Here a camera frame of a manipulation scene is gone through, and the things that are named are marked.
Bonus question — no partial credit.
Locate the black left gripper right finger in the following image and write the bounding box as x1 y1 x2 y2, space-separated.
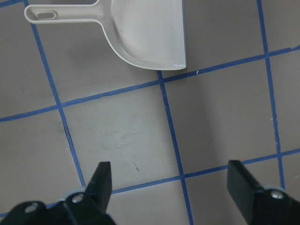
227 160 300 225

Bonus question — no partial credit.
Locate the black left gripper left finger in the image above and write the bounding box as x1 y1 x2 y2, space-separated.
64 162 115 225

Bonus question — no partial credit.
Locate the beige plastic dustpan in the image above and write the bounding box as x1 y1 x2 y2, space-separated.
24 0 187 71

